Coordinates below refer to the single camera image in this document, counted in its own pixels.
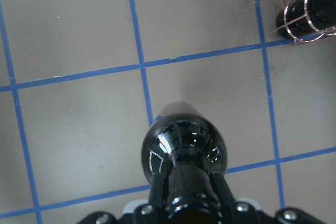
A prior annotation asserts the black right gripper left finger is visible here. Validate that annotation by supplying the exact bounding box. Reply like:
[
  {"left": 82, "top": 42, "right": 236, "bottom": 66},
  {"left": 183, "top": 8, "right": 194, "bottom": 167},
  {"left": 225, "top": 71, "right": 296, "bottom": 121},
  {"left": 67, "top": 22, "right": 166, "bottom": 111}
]
[{"left": 149, "top": 173, "right": 165, "bottom": 208}]

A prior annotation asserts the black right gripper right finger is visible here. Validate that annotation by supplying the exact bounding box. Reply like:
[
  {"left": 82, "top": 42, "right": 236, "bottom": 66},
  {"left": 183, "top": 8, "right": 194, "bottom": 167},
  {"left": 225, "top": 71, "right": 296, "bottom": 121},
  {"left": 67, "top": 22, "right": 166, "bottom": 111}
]
[{"left": 211, "top": 172, "right": 235, "bottom": 206}]

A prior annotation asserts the dark glass wine bottle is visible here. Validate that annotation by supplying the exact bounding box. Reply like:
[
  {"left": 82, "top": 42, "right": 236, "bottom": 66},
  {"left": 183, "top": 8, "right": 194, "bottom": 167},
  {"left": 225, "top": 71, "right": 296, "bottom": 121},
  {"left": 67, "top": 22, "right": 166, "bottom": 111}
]
[{"left": 140, "top": 101, "right": 228, "bottom": 224}]

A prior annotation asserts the copper wire wine basket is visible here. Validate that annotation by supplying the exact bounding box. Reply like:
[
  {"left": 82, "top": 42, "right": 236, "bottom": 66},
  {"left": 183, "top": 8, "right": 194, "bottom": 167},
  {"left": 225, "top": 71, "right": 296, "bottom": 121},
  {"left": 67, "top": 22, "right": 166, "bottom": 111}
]
[{"left": 275, "top": 0, "right": 335, "bottom": 45}]

